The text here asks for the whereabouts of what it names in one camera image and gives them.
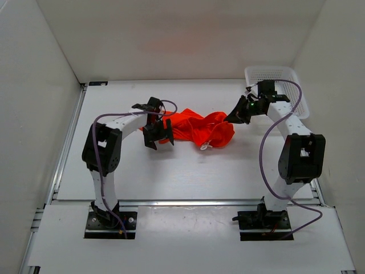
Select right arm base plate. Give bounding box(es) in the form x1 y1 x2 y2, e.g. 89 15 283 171
232 203 294 241

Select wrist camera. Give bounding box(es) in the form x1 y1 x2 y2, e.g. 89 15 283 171
147 97 164 114
246 80 277 97

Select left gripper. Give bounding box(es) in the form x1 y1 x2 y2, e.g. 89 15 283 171
142 118 173 150

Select white plastic basket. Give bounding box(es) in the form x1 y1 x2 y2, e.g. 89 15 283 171
245 66 310 120

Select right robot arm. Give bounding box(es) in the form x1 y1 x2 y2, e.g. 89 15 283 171
225 95 326 229

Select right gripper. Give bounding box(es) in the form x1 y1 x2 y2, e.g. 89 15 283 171
224 95 265 125

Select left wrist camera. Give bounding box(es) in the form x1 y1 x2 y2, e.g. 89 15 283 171
147 97 164 114

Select orange shorts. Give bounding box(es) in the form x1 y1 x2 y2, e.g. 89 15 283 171
138 108 236 151

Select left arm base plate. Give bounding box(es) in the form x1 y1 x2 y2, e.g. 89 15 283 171
84 209 137 240

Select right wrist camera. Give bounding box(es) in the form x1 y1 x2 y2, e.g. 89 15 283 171
246 80 277 97

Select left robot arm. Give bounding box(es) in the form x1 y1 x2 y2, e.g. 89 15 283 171
82 97 177 233

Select aluminium front rail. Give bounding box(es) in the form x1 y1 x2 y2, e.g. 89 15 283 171
113 199 326 208

